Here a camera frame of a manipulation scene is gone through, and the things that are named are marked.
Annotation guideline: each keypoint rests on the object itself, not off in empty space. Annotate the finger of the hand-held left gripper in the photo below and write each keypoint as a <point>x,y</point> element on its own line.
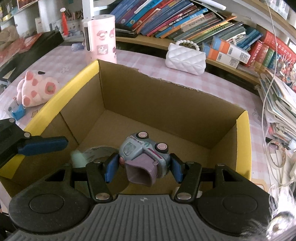
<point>41,144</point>

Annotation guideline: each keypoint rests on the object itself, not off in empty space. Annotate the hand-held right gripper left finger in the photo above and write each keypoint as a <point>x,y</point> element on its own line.
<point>111,166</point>

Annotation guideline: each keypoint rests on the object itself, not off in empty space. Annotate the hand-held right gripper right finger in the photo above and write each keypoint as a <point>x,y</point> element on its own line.
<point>177,166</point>

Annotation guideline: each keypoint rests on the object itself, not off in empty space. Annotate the small blue white toy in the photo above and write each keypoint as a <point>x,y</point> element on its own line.
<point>18,113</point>

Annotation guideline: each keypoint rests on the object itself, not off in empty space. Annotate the grey purple toy car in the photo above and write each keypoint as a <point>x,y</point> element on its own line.
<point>138,148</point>

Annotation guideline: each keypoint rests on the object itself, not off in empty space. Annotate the pink paw plush toy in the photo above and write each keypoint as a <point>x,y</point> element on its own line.
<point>34,90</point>

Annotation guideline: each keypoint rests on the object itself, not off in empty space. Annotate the yellow cardboard box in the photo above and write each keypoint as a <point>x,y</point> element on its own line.
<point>161,104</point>

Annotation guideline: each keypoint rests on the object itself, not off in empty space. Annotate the black textured case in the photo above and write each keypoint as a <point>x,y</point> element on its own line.
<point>44,40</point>

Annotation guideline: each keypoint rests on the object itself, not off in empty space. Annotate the small spray bottle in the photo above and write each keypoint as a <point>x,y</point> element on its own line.
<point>77,46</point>

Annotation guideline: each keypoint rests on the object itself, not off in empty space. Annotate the beige fluffy towel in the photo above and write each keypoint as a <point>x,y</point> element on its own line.
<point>8,33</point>

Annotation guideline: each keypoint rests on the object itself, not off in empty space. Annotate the white quilted mini purse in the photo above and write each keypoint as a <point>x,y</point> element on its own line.
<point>185,60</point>

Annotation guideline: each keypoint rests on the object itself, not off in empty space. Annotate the orange blue carton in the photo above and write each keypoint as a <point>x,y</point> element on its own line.
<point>222,58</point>
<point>231,48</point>

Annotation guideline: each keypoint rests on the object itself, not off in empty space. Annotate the grey pen holder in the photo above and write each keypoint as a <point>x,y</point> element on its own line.
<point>74,25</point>

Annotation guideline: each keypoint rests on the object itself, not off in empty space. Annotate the red tassel ornament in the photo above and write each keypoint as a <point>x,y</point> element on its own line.
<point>64,23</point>

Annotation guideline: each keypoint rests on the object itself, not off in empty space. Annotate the white wooden bookshelf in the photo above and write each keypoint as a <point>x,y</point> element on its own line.
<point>150,45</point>

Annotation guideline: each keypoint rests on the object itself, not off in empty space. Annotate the stack of papers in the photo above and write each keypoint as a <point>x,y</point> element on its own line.
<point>282,99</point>

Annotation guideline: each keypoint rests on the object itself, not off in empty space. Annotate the pink cylindrical humidifier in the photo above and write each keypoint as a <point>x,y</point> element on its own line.
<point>101,34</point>

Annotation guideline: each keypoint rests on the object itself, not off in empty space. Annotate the white shelf unit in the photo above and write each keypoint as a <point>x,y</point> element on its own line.
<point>48,11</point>

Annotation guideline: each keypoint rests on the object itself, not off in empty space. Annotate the red boxed book set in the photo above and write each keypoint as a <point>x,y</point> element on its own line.
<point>266,51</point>

